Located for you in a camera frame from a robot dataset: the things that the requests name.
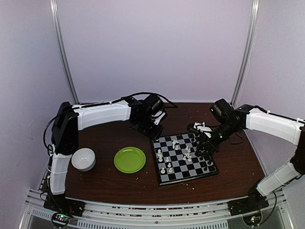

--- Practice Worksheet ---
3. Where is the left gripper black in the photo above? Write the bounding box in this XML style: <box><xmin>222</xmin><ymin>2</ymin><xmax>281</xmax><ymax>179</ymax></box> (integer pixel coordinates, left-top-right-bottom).
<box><xmin>135</xmin><ymin>115</ymin><xmax>164</xmax><ymax>140</ymax></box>

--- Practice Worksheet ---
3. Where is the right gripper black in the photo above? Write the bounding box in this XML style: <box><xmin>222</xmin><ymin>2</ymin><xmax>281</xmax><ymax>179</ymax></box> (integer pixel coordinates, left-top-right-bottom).
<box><xmin>195</xmin><ymin>120</ymin><xmax>239</xmax><ymax>156</ymax></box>

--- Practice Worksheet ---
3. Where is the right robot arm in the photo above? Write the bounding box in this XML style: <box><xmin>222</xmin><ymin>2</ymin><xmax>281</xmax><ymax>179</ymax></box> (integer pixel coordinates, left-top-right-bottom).
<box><xmin>188</xmin><ymin>99</ymin><xmax>305</xmax><ymax>211</ymax></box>

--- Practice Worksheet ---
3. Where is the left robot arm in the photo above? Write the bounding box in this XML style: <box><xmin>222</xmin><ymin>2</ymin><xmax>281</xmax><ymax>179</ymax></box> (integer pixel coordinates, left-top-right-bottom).
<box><xmin>47</xmin><ymin>93</ymin><xmax>167</xmax><ymax>212</ymax></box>

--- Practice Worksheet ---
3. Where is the black and white chessboard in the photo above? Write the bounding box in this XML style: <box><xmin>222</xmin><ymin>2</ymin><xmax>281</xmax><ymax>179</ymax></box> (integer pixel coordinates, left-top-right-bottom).
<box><xmin>150</xmin><ymin>133</ymin><xmax>219</xmax><ymax>186</ymax></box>

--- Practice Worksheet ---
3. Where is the lime green plate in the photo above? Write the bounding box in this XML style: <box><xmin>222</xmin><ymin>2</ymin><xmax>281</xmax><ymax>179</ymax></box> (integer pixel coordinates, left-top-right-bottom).
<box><xmin>113</xmin><ymin>147</ymin><xmax>146</xmax><ymax>174</ymax></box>

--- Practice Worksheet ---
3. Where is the white bowl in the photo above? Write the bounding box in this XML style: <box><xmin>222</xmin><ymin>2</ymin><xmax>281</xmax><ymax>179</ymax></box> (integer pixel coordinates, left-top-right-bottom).
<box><xmin>71</xmin><ymin>148</ymin><xmax>96</xmax><ymax>172</ymax></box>

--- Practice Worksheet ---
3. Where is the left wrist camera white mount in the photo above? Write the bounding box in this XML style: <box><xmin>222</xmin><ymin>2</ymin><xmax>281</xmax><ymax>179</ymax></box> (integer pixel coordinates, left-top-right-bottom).
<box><xmin>152</xmin><ymin>112</ymin><xmax>166</xmax><ymax>125</ymax></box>

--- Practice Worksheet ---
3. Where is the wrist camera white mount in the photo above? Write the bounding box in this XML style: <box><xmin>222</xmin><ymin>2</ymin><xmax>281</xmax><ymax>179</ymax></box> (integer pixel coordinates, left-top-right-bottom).
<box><xmin>187</xmin><ymin>122</ymin><xmax>212</xmax><ymax>138</ymax></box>
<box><xmin>152</xmin><ymin>112</ymin><xmax>166</xmax><ymax>125</ymax></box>

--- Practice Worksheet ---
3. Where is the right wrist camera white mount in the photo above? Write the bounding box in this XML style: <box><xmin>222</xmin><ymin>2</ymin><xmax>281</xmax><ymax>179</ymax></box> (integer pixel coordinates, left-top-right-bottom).
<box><xmin>187</xmin><ymin>122</ymin><xmax>212</xmax><ymax>138</ymax></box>

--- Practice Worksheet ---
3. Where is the black braided cable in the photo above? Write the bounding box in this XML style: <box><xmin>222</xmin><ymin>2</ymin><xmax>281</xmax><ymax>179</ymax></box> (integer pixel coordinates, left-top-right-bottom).
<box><xmin>112</xmin><ymin>92</ymin><xmax>178</xmax><ymax>109</ymax></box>

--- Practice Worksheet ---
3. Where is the right aluminium corner post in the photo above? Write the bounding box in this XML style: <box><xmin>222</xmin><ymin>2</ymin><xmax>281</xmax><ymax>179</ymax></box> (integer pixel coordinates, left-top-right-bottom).
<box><xmin>232</xmin><ymin>0</ymin><xmax>260</xmax><ymax>103</ymax></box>

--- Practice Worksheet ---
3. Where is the aluminium corner post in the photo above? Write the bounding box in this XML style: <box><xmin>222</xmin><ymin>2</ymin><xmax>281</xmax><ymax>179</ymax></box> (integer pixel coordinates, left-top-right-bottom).
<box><xmin>50</xmin><ymin>0</ymin><xmax>79</xmax><ymax>104</ymax></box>
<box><xmin>232</xmin><ymin>0</ymin><xmax>260</xmax><ymax>103</ymax></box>

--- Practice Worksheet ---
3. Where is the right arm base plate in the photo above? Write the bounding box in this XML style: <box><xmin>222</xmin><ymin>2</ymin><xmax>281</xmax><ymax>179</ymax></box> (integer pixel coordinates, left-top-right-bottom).
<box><xmin>227</xmin><ymin>197</ymin><xmax>269</xmax><ymax>216</ymax></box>

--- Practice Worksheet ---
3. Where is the aluminium front rail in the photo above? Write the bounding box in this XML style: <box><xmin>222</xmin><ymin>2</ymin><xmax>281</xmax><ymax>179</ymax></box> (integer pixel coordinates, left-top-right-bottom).
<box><xmin>19</xmin><ymin>187</ymin><xmax>294</xmax><ymax>229</ymax></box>

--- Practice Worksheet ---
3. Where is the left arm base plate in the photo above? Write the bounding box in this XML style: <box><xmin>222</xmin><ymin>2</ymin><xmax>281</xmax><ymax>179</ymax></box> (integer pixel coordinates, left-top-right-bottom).
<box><xmin>43</xmin><ymin>194</ymin><xmax>85</xmax><ymax>217</ymax></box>

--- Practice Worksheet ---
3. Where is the left aluminium corner post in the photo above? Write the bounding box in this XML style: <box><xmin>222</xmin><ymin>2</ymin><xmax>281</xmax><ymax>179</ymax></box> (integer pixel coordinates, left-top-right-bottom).
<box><xmin>50</xmin><ymin>0</ymin><xmax>79</xmax><ymax>104</ymax></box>

